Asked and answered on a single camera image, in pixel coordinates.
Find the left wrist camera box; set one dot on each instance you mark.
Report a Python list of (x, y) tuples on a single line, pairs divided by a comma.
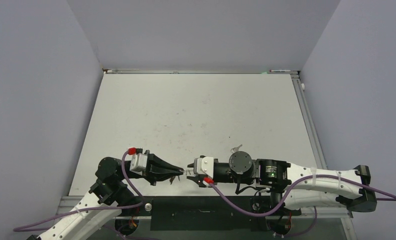
[(138, 163)]

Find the large metal keyring with rings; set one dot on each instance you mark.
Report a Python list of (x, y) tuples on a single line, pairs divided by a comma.
[(185, 172)]

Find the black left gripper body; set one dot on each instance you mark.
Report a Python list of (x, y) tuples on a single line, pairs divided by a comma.
[(146, 172)]

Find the aluminium table frame rail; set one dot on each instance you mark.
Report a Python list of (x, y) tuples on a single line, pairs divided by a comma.
[(308, 121)]

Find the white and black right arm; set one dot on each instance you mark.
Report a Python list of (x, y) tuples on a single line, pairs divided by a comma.
[(291, 185)]

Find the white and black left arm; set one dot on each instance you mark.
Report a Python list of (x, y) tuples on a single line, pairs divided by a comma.
[(111, 194)]

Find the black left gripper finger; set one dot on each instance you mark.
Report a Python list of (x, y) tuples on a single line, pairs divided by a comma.
[(166, 176), (165, 167)]

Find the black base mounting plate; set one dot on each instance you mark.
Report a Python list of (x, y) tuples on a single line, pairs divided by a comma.
[(197, 213)]

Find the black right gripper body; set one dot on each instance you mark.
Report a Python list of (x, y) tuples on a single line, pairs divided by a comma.
[(201, 182)]

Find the silver key with small ring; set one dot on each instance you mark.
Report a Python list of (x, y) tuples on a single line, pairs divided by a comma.
[(236, 149)]

